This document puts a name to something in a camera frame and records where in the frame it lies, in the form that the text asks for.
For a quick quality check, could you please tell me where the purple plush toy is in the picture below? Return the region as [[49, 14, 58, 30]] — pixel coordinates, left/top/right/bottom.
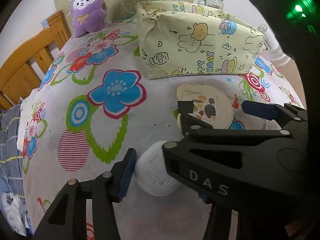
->
[[71, 0, 107, 37]]

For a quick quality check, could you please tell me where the white round device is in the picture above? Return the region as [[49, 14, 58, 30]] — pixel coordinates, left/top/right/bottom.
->
[[134, 141, 181, 197]]

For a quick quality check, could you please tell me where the patterned fabric storage box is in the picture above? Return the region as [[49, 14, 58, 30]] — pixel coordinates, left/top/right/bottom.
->
[[137, 1, 266, 80]]

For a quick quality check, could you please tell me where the white clip fan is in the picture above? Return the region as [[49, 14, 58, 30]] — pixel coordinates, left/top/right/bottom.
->
[[257, 24, 291, 68]]

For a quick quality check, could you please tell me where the floral tablecloth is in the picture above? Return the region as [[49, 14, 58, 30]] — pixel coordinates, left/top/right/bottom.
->
[[19, 23, 305, 228]]

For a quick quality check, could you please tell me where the grey plaid bedding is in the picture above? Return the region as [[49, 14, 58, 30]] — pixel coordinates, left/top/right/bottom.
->
[[0, 104, 28, 235]]

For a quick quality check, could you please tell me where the round cartoon coaster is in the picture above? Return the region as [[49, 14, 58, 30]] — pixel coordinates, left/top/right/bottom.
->
[[176, 84, 234, 129]]

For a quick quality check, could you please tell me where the orange wooden chair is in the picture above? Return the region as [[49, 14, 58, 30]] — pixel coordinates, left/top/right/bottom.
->
[[0, 10, 71, 110]]

